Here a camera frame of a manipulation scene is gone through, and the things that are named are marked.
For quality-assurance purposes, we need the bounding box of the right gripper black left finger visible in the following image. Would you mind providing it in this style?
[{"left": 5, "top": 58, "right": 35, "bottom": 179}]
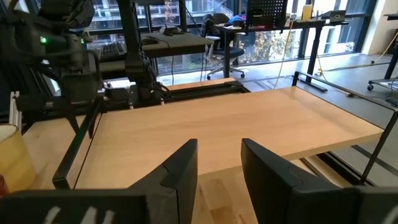
[{"left": 0, "top": 138, "right": 199, "bottom": 224}]

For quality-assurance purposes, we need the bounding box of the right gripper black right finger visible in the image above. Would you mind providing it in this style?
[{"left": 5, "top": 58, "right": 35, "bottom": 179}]
[{"left": 241, "top": 138, "right": 398, "bottom": 224}]

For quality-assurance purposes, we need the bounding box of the yellow mug with white inside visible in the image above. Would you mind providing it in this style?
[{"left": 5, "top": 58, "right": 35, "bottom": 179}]
[{"left": 0, "top": 123, "right": 37, "bottom": 193}]

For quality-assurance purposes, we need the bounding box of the light wooden shelf board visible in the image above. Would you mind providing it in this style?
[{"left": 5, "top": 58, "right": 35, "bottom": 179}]
[{"left": 74, "top": 86, "right": 385, "bottom": 190}]

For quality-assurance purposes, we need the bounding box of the black keyboard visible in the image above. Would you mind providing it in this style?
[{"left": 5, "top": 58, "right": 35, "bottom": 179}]
[{"left": 99, "top": 41, "right": 127, "bottom": 60}]

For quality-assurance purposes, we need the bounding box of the white aluminium profile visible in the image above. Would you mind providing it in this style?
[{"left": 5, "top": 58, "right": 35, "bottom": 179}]
[{"left": 8, "top": 91, "right": 23, "bottom": 128}]

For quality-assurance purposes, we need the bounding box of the black computer mouse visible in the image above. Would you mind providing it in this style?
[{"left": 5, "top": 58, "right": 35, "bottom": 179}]
[{"left": 141, "top": 35, "right": 160, "bottom": 45}]

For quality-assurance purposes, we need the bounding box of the dark desk with keyboard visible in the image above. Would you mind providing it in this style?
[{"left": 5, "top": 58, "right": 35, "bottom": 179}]
[{"left": 98, "top": 30, "right": 215, "bottom": 80}]

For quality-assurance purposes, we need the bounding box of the black office chair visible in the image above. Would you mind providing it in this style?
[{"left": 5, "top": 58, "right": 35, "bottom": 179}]
[{"left": 201, "top": 12, "right": 247, "bottom": 80}]

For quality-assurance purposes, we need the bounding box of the black standing desk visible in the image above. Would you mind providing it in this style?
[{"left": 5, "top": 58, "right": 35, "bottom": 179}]
[{"left": 214, "top": 18, "right": 349, "bottom": 93}]

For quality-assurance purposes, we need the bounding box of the blue cloth bundle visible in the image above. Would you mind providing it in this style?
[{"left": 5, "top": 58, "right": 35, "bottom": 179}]
[{"left": 228, "top": 14, "right": 247, "bottom": 27}]

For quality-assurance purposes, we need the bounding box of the black perforated panel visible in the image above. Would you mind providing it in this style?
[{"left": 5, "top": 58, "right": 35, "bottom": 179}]
[{"left": 246, "top": 0, "right": 289, "bottom": 32}]

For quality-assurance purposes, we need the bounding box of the black wheeled cart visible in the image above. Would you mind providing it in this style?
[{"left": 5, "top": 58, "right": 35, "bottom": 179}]
[{"left": 366, "top": 12, "right": 398, "bottom": 93}]

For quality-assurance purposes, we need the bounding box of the yellow container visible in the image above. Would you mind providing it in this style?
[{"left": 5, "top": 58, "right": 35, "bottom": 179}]
[{"left": 301, "top": 4, "right": 313, "bottom": 22}]

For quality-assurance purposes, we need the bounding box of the grey laptop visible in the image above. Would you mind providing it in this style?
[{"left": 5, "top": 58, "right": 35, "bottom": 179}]
[{"left": 321, "top": 9, "right": 347, "bottom": 24}]

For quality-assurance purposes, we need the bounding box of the black rig post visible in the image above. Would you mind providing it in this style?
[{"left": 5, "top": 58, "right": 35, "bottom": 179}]
[{"left": 116, "top": 0, "right": 170, "bottom": 105}]

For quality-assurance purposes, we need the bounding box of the black table edge frame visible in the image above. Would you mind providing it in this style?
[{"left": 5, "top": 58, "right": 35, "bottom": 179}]
[{"left": 104, "top": 80, "right": 251, "bottom": 105}]

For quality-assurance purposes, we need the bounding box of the yellow cable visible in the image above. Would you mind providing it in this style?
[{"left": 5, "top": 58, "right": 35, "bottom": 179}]
[
  {"left": 272, "top": 19, "right": 295, "bottom": 90},
  {"left": 369, "top": 30, "right": 398, "bottom": 65}
]

